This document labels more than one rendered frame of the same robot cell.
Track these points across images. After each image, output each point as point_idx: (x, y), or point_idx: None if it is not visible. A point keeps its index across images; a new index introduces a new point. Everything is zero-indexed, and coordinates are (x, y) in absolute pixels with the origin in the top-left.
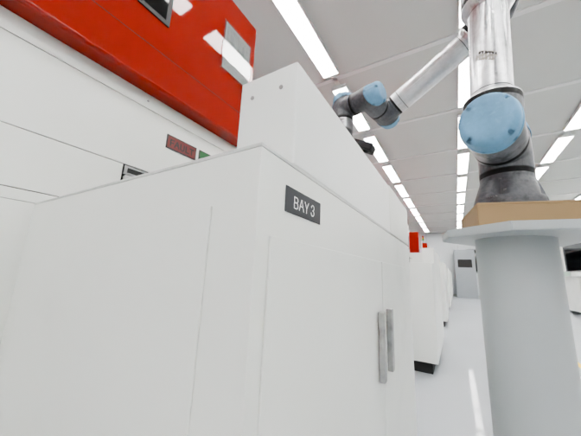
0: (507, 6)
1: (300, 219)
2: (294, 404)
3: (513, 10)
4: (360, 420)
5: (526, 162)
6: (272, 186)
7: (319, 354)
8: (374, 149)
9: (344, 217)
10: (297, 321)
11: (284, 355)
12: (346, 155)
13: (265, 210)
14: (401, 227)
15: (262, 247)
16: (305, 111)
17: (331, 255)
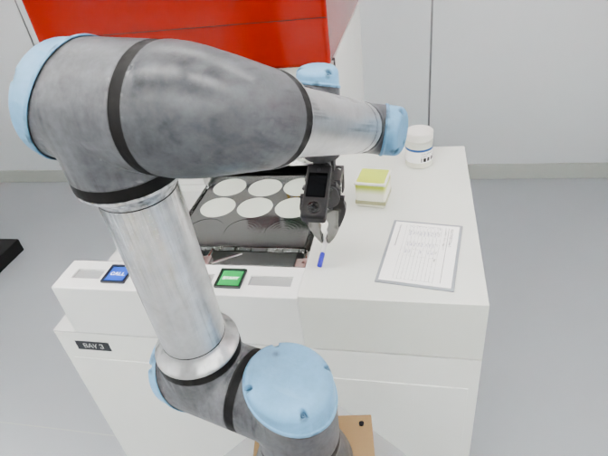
0: (108, 224)
1: (92, 350)
2: (118, 401)
3: (170, 175)
4: (204, 432)
5: (260, 447)
6: (67, 342)
7: (133, 394)
8: (317, 219)
9: (145, 345)
10: (107, 381)
11: (102, 387)
12: (132, 309)
13: (68, 349)
14: (402, 338)
15: (73, 359)
16: (70, 307)
17: (130, 364)
